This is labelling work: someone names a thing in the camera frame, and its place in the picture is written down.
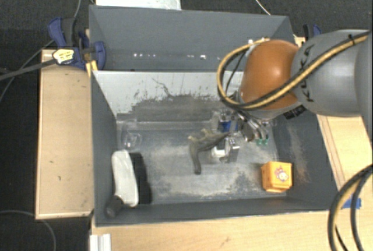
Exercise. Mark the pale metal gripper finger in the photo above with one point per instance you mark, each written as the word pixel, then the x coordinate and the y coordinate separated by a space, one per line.
pixel 218 153
pixel 233 152

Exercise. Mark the grey metal bin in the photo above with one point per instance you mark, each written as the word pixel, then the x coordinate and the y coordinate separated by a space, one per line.
pixel 180 185

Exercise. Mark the orange box with cartoon print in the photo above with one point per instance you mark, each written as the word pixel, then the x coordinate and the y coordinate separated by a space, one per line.
pixel 277 177

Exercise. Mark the clear glass cup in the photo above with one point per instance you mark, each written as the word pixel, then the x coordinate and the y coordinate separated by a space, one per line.
pixel 131 137

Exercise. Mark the white and black brush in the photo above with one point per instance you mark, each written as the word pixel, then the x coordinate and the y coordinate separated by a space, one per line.
pixel 125 177

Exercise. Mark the pale wood flat board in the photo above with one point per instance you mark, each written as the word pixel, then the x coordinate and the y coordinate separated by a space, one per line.
pixel 64 139

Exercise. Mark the black cylinder on white bracket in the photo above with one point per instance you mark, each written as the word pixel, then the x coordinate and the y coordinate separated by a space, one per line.
pixel 294 113

